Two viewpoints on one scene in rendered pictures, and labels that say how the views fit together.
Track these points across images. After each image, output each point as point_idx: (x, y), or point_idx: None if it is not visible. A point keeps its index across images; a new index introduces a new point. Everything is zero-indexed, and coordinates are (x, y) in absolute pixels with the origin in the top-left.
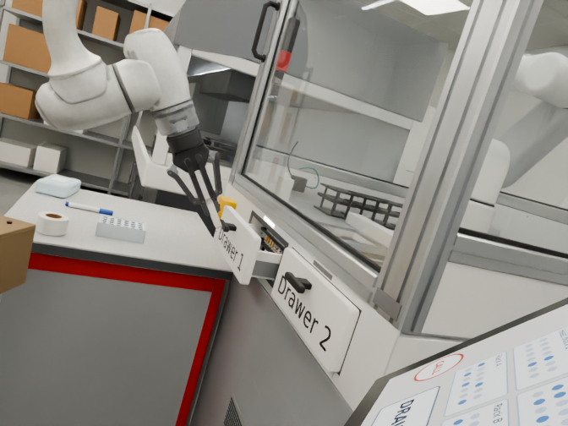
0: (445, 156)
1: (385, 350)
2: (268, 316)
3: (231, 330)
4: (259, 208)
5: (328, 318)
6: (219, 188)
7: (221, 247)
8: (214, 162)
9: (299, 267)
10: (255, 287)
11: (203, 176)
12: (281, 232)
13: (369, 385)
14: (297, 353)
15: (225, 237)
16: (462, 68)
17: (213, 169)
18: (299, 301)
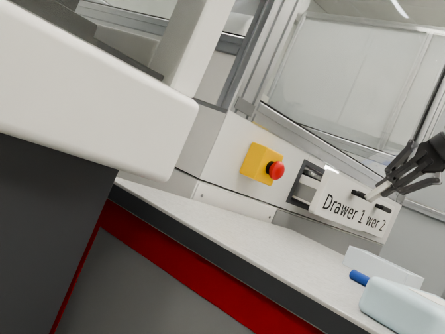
0: (427, 139)
1: (396, 215)
2: (329, 240)
3: None
4: (320, 158)
5: (385, 216)
6: (392, 169)
7: (330, 214)
8: (412, 152)
9: None
10: (312, 229)
11: (412, 167)
12: (346, 177)
13: (389, 230)
14: (354, 244)
15: (336, 204)
16: (439, 105)
17: (404, 156)
18: (369, 217)
